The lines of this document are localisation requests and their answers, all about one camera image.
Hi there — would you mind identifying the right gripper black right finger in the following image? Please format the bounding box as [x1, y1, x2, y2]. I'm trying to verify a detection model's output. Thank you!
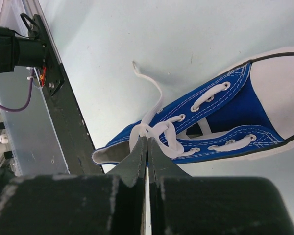
[147, 138, 294, 235]

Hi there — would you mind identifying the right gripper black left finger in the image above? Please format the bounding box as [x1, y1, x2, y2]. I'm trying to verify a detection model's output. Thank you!
[0, 138, 147, 235]

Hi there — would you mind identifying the white shoelace of sneaker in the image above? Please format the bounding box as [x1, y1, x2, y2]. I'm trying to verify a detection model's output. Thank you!
[129, 74, 257, 159]

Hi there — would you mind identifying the blue sneaker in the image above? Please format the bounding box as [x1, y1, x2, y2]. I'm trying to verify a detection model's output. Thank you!
[92, 47, 294, 165]

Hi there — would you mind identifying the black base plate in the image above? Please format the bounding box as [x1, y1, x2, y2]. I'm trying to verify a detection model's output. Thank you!
[20, 13, 103, 175]

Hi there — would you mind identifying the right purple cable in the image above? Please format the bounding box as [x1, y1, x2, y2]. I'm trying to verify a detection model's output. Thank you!
[0, 68, 35, 113]

